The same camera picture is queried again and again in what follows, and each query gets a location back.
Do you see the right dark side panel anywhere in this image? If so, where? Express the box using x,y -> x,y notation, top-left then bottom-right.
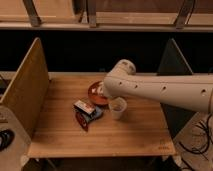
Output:
157,38 -> 195,138

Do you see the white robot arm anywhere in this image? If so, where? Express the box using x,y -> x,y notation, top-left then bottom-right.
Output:
103,59 -> 213,113

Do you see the red-brown plate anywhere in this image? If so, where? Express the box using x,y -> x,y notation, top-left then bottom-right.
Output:
88,81 -> 108,106

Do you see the blue snack packet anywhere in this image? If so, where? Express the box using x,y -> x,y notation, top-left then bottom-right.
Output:
83,107 -> 103,123

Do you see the white paper cup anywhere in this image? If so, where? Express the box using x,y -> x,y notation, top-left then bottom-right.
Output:
109,97 -> 127,120

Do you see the wooden shelf rail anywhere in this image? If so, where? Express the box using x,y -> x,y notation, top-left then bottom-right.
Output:
0,0 -> 213,32

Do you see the black cables right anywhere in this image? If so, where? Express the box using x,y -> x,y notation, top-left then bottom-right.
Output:
178,114 -> 213,171

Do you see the white and red eraser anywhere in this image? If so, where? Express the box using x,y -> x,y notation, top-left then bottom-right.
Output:
74,100 -> 95,114

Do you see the black cable coil left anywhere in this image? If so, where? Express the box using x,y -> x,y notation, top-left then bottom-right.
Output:
0,129 -> 16,152

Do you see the left wooden side panel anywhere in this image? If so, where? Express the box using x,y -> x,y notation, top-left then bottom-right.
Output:
0,38 -> 49,139

